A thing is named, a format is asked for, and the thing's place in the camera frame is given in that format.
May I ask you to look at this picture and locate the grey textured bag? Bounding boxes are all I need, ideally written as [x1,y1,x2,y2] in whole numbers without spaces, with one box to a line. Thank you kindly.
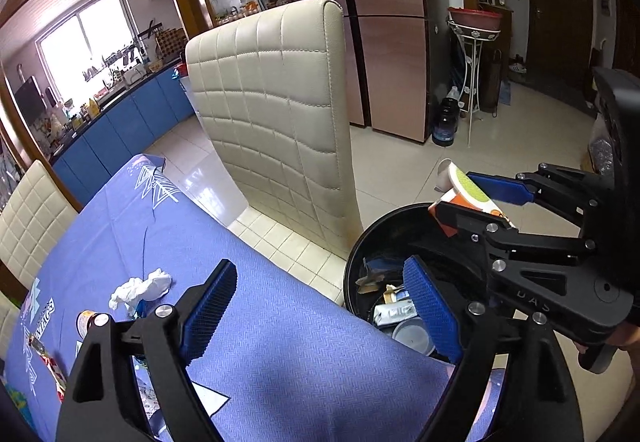
[589,134,616,175]

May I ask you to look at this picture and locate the black wall appliance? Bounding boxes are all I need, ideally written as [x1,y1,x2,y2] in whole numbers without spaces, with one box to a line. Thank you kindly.
[13,76,46,123]

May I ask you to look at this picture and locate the brown medicine bottle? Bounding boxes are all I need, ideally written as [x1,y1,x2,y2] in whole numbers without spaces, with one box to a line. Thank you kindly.
[76,311,102,339]

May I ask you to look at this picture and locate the silver blister pack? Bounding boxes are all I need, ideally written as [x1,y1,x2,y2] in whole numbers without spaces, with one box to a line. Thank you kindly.
[134,357,163,425]

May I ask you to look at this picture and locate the red basin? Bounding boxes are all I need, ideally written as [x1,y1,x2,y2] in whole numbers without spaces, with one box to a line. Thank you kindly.
[446,6,503,33]

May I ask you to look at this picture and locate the blue cylindrical can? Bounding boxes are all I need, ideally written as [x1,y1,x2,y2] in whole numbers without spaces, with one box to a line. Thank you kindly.
[391,319,437,357]

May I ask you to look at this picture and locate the copper refrigerator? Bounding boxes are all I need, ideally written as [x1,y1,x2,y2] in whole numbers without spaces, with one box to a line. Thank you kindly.
[277,0,437,143]

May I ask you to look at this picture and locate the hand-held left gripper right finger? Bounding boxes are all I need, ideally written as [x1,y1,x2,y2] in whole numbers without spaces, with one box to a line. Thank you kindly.
[402,256,586,442]

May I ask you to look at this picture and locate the kitchen window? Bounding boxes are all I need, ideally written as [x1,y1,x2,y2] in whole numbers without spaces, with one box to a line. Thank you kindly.
[34,0,147,95]

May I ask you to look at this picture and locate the dark blue large bottle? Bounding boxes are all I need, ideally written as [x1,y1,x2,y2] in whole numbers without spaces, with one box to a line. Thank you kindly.
[431,96,461,146]

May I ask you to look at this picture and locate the blue printed tablecloth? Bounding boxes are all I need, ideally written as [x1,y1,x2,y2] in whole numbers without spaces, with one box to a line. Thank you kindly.
[0,154,506,442]

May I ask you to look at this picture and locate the cream quilted dining chair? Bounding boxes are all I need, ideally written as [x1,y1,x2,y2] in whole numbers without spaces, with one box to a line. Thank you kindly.
[185,0,363,257]
[0,161,78,295]

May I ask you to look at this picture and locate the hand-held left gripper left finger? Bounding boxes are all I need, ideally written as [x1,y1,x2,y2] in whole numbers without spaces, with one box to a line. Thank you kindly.
[55,258,238,442]

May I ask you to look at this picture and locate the orange paper snack cup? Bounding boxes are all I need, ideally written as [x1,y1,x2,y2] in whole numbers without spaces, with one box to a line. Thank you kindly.
[428,158,503,239]

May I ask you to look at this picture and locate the blue kitchen cabinets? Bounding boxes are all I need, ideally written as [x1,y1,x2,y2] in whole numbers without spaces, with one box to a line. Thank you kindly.
[51,64,197,210]

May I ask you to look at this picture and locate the white tissue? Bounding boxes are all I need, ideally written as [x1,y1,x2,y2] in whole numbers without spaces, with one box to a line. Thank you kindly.
[108,268,173,311]

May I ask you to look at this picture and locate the black trash bin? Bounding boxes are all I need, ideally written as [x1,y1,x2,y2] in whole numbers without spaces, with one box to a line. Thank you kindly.
[343,203,501,368]

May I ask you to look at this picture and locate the dark wooden door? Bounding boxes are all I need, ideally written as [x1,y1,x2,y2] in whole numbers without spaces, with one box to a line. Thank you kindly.
[522,0,597,97]

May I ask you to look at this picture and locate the white metal plant stand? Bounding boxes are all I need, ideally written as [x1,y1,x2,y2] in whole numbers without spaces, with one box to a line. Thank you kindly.
[446,20,503,149]

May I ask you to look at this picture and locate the green white drink carton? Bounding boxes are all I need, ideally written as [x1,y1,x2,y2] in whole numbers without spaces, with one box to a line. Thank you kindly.
[374,301,417,327]

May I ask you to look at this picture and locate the red gold foil wrapper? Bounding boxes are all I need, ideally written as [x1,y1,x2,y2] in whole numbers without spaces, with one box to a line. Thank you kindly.
[27,336,68,402]

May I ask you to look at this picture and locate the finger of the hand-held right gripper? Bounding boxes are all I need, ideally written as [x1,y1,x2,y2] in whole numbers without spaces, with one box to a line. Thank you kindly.
[429,201,599,273]
[467,163,615,229]

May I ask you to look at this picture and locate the person's right hand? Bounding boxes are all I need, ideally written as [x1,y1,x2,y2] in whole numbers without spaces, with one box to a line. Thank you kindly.
[615,307,640,353]

